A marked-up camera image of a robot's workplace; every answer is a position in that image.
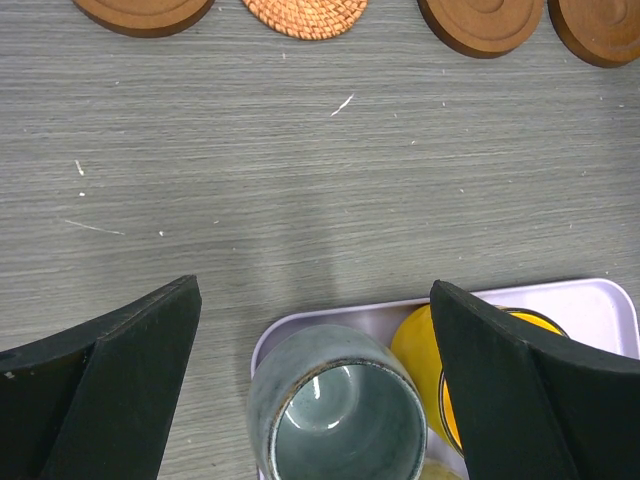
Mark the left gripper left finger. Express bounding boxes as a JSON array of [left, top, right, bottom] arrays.
[[1, 275, 202, 479]]

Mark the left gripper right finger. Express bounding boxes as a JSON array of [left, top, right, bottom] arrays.
[[430, 280, 639, 479]]

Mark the grey ceramic mug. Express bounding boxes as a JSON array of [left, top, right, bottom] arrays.
[[247, 324, 428, 480]]

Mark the white ceramic mug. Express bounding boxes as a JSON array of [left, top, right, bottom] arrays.
[[419, 460, 462, 480]]

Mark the yellow glass mug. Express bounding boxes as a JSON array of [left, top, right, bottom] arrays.
[[391, 283, 576, 476]]

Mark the woven rattan coaster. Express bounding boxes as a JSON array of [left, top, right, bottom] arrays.
[[244, 0, 368, 41]]

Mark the lavender plastic tray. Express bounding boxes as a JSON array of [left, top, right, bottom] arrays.
[[249, 277, 640, 480]]

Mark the brown wooden coaster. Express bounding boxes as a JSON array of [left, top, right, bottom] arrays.
[[547, 0, 639, 68], [418, 0, 544, 59], [73, 0, 214, 38]]

